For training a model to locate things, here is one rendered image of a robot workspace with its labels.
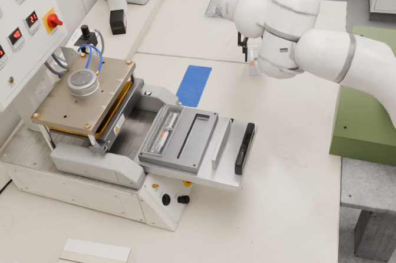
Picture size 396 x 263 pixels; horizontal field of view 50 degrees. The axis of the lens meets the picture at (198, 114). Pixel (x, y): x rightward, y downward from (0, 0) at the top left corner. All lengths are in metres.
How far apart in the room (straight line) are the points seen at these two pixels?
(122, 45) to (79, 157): 0.78
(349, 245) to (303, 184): 0.81
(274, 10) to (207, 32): 0.94
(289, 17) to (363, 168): 0.64
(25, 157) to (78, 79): 0.31
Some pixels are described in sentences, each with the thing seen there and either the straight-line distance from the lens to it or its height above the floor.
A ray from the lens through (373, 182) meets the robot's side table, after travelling 1.42.
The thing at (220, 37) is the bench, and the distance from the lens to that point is 1.89.
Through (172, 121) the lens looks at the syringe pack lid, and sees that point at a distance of 1.20.
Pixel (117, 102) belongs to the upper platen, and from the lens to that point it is 1.21.
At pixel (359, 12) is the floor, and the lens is 3.46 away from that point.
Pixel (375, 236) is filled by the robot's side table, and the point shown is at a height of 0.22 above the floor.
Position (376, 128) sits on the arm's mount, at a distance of 1.39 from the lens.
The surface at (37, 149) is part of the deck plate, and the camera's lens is 1.35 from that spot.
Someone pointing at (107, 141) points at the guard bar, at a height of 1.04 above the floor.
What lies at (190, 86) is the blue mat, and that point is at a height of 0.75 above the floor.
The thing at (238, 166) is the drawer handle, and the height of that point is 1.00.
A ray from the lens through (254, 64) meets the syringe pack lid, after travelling 1.65.
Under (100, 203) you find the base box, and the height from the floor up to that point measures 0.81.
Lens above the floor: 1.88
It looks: 47 degrees down
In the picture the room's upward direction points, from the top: 7 degrees counter-clockwise
